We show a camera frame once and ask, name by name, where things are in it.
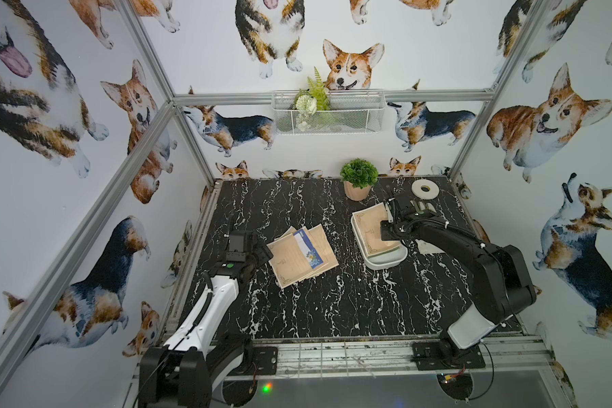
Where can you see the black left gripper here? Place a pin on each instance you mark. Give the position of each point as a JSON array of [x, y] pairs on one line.
[[257, 250]]

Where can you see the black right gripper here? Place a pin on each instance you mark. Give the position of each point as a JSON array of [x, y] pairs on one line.
[[384, 231]]

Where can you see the tan stationery paper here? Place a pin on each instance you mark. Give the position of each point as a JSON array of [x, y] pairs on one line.
[[288, 263], [324, 249], [368, 224]]

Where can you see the white storage box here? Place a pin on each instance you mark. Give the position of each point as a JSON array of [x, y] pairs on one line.
[[381, 262]]

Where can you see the blue bordered floral paper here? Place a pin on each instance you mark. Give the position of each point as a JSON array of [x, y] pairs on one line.
[[308, 248]]

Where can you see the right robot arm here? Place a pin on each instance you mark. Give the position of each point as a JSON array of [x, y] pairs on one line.
[[501, 282]]

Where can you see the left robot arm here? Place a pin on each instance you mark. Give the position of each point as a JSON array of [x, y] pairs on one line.
[[185, 371]]

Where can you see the white tape roll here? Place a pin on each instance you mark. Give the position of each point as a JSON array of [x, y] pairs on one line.
[[425, 189]]

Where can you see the potted green plant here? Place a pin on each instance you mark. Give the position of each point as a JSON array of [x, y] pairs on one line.
[[359, 176]]

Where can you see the artificial fern and flower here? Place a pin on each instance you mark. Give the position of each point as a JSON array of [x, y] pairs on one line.
[[310, 104]]

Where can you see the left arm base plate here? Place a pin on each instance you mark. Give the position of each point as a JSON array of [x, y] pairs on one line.
[[261, 361]]

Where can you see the white wire wall basket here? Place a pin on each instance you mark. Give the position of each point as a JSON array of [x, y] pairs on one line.
[[352, 112]]

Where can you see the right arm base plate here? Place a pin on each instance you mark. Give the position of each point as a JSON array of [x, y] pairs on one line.
[[444, 355]]

